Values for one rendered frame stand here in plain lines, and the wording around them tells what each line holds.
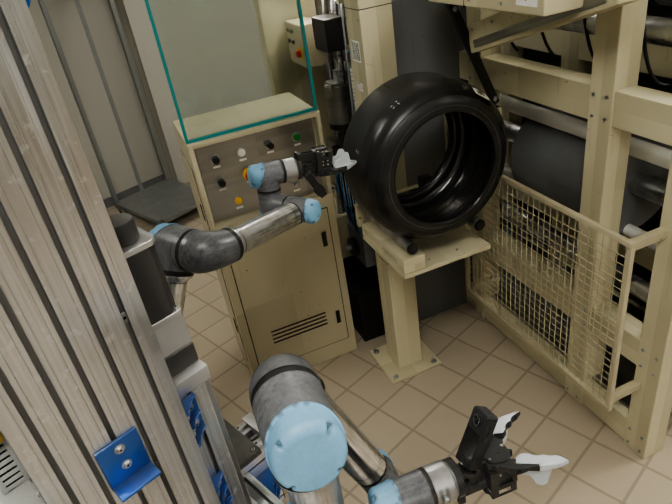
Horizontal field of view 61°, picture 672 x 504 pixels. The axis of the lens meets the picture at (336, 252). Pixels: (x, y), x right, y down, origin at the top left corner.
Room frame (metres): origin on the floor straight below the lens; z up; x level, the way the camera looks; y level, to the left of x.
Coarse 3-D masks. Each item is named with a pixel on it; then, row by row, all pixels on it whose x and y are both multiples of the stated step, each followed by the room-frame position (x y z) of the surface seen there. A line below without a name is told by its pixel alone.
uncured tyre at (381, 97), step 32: (384, 96) 1.86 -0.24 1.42; (416, 96) 1.77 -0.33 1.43; (448, 96) 1.77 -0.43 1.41; (480, 96) 1.83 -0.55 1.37; (352, 128) 1.88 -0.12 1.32; (384, 128) 1.73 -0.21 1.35; (416, 128) 1.73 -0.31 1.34; (448, 128) 2.10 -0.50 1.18; (480, 128) 2.01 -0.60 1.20; (384, 160) 1.70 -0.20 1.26; (448, 160) 2.07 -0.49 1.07; (480, 160) 1.99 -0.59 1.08; (352, 192) 1.86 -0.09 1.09; (384, 192) 1.69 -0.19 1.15; (416, 192) 2.02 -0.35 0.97; (448, 192) 2.02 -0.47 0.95; (480, 192) 1.81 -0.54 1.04; (384, 224) 1.73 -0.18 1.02; (416, 224) 1.72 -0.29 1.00; (448, 224) 1.76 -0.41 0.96
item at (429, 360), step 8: (424, 344) 2.24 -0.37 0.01; (376, 352) 2.24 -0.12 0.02; (384, 352) 2.23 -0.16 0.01; (424, 352) 2.19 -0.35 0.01; (432, 352) 2.18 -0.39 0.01; (376, 360) 2.19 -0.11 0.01; (384, 360) 2.18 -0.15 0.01; (392, 360) 2.17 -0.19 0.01; (424, 360) 2.13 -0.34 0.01; (432, 360) 2.11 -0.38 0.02; (384, 368) 2.12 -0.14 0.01; (392, 368) 2.11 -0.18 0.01; (400, 368) 2.10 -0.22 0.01; (408, 368) 2.09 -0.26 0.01; (416, 368) 2.08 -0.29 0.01; (424, 368) 2.07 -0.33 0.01; (392, 376) 2.06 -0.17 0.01; (400, 376) 2.05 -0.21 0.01; (408, 376) 2.04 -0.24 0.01
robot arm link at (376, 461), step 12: (264, 360) 0.73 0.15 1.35; (276, 360) 0.71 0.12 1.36; (288, 360) 0.71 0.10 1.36; (300, 360) 0.72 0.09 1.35; (264, 372) 0.69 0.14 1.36; (252, 384) 0.69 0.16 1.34; (324, 384) 0.76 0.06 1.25; (336, 408) 0.75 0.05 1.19; (348, 420) 0.76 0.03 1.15; (348, 432) 0.74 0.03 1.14; (360, 432) 0.77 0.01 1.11; (348, 444) 0.73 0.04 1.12; (360, 444) 0.75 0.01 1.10; (372, 444) 0.78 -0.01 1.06; (348, 456) 0.73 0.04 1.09; (360, 456) 0.74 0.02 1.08; (372, 456) 0.75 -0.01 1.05; (384, 456) 0.79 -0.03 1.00; (348, 468) 0.73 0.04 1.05; (360, 468) 0.73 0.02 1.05; (372, 468) 0.74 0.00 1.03; (384, 468) 0.76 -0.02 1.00; (360, 480) 0.74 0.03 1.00; (372, 480) 0.74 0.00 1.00
